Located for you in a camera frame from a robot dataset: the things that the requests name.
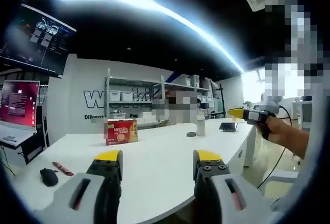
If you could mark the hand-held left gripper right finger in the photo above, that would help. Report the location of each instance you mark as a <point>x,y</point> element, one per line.
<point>232,200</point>

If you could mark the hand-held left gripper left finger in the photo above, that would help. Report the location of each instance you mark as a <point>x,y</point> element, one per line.
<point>85,198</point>

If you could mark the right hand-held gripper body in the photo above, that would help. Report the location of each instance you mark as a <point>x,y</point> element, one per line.
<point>254,115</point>

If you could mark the red coffee pouch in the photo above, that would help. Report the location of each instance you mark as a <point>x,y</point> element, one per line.
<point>63,169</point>

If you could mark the translucent plastic bottle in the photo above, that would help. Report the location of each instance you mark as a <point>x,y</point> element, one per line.
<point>200,127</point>

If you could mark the red cardboard coffee box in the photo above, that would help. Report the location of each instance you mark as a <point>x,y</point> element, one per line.
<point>121,132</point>

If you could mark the person's right hand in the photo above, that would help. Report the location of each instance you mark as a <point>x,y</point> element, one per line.
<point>276,128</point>

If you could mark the black smartphone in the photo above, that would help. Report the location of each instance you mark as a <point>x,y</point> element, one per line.
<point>227,127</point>

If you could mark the black tripod stand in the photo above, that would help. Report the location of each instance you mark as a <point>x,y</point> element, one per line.
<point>221,100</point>

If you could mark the standing glass panel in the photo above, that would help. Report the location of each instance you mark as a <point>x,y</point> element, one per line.
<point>216,97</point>

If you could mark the black computer mouse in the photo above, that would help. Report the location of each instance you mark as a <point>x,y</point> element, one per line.
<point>49,177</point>

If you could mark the black jar lid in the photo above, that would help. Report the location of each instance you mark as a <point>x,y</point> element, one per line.
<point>191,134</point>

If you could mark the person's grey shirt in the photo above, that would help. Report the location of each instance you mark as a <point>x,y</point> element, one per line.
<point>317,151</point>

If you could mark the black laptop stand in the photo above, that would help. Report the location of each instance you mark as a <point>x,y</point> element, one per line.
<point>33,146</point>

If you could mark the grey metal shelving unit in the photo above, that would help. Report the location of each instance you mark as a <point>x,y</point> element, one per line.
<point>134,82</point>

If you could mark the row of white storage bins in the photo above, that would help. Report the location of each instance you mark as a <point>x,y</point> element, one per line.
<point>127,96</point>

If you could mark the white laptop red screen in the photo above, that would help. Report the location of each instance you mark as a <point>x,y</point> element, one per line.
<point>18,102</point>

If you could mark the long ceiling light strip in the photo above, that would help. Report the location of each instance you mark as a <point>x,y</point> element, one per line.
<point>165,12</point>

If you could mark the large wall screen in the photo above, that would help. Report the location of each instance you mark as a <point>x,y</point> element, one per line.
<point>36,40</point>

